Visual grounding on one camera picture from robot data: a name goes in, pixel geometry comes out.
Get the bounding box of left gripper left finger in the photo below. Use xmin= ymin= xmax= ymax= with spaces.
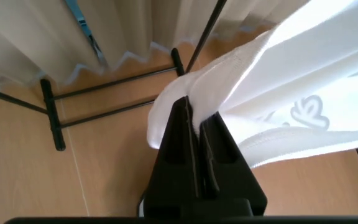
xmin=143 ymin=95 xmax=202 ymax=218

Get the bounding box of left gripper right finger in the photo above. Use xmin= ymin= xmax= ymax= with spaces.
xmin=198 ymin=111 xmax=269 ymax=218

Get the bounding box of white printed t-shirt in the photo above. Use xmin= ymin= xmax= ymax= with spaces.
xmin=146 ymin=0 xmax=358 ymax=169

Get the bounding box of black clothes rack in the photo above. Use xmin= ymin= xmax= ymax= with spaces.
xmin=0 ymin=0 xmax=229 ymax=152

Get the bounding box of beige curtain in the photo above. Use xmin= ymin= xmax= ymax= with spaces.
xmin=0 ymin=0 xmax=103 ymax=88
xmin=76 ymin=0 xmax=311 ymax=72

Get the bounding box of window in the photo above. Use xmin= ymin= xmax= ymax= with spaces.
xmin=63 ymin=0 xmax=107 ymax=65

